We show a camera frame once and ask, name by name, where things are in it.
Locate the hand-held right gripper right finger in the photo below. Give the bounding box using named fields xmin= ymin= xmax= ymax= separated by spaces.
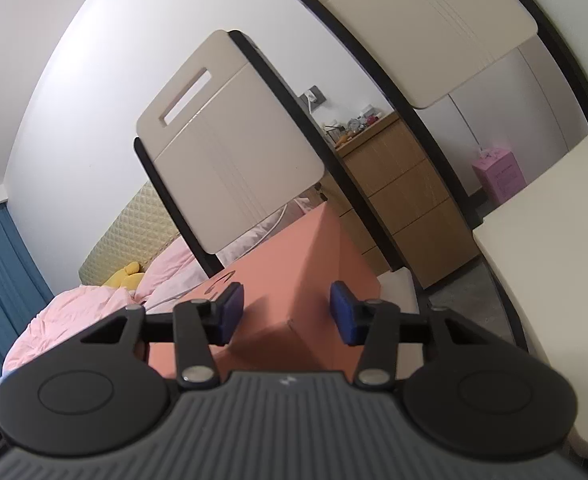
xmin=330 ymin=282 xmax=514 ymax=390

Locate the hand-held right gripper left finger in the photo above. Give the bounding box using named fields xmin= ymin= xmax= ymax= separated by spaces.
xmin=76 ymin=282 xmax=245 ymax=390

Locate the pink cardboard box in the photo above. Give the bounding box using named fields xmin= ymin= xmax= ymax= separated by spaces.
xmin=144 ymin=202 xmax=382 ymax=382

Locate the cream desktop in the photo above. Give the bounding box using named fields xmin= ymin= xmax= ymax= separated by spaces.
xmin=472 ymin=120 xmax=588 ymax=462

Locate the pink pillow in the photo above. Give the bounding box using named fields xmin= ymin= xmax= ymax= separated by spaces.
xmin=134 ymin=236 xmax=211 ymax=302

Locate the yellow plush toy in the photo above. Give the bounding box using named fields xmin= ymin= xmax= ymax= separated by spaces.
xmin=105 ymin=261 xmax=146 ymax=292

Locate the beige quilted headboard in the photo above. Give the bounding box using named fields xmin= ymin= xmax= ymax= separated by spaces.
xmin=79 ymin=180 xmax=181 ymax=288

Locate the wooden nightstand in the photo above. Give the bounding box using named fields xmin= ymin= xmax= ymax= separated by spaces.
xmin=318 ymin=112 xmax=480 ymax=291

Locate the pink duvet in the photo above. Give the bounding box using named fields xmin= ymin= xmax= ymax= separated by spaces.
xmin=1 ymin=284 xmax=149 ymax=377

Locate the pile of small nightstand items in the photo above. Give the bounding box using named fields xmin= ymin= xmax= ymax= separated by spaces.
xmin=321 ymin=104 xmax=382 ymax=147

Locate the small pink carton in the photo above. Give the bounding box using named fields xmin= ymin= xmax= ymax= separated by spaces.
xmin=471 ymin=142 xmax=527 ymax=206

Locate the blue curtain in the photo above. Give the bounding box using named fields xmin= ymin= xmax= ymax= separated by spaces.
xmin=0 ymin=202 xmax=56 ymax=390

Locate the beige chair with black frame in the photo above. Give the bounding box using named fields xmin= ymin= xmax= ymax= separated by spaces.
xmin=134 ymin=29 xmax=432 ymax=312
xmin=290 ymin=0 xmax=588 ymax=233

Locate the wall socket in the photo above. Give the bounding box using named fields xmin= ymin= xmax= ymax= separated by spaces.
xmin=301 ymin=86 xmax=325 ymax=111

